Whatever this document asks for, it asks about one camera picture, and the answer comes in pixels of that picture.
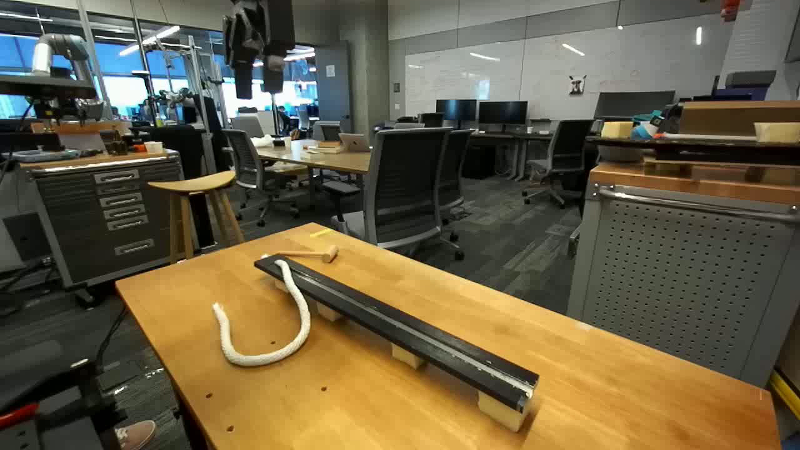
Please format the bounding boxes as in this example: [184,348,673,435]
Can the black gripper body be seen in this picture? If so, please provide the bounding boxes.
[221,0,296,60]

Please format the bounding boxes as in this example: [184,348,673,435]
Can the white rope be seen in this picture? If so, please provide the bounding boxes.
[209,258,315,371]

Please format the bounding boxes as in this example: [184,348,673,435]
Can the long black block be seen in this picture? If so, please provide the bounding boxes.
[253,252,541,415]

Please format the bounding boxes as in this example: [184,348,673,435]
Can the large wooden support block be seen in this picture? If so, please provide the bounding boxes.
[475,388,535,435]

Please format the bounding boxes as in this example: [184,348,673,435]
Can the dark office chair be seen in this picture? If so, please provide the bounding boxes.
[221,128,310,231]

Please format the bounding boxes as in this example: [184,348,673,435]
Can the wooden meeting table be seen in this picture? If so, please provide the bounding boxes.
[253,136,373,178]

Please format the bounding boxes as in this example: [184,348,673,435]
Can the wooden stool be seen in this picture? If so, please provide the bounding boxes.
[148,168,248,262]

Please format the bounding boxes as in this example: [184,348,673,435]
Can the grey mesh office chair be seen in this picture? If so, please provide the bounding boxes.
[360,126,468,266]

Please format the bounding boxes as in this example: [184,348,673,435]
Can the black computer monitor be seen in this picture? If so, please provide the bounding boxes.
[476,98,529,130]
[434,98,480,128]

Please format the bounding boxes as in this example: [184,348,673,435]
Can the small wooden mallet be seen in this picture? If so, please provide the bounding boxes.
[266,243,343,266]

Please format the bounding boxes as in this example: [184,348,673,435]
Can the grey drawer cabinet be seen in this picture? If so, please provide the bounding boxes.
[19,147,188,291]

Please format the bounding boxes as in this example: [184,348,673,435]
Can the black office chair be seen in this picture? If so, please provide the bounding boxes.
[521,117,594,210]

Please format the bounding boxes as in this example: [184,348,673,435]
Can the beige tape roll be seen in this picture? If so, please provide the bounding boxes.
[600,121,634,143]

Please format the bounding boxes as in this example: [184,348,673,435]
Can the large dark display screen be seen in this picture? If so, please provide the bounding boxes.
[593,87,679,122]

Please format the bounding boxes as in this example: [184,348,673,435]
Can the person's shoe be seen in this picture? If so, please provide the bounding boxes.
[111,418,159,450]

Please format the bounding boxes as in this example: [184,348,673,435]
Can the blue tool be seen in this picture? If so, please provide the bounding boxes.
[629,107,683,143]

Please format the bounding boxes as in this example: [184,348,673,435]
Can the black shelf tray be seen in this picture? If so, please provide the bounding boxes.
[585,133,800,168]

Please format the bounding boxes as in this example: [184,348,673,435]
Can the wooden box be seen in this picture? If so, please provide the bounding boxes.
[678,98,800,138]

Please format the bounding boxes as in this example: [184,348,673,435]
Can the cream tape roll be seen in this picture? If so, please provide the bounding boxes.
[751,121,800,145]

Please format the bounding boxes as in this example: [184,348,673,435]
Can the red handled tool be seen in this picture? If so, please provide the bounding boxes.
[0,403,39,433]

